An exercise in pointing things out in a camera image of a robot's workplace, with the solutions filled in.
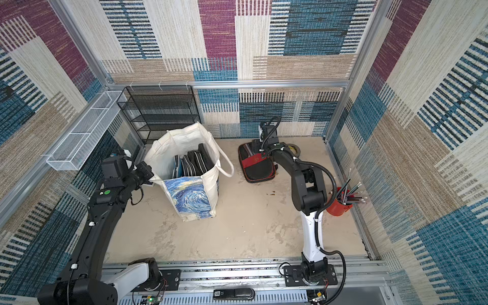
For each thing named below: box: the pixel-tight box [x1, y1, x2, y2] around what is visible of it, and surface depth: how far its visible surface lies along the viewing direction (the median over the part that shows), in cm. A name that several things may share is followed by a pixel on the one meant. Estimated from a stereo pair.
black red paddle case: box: [238, 142, 278, 183], surface depth 107 cm
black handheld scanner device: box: [212, 287, 256, 301], surface depth 69 cm
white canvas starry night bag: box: [144, 122, 235, 222], surface depth 85 cm
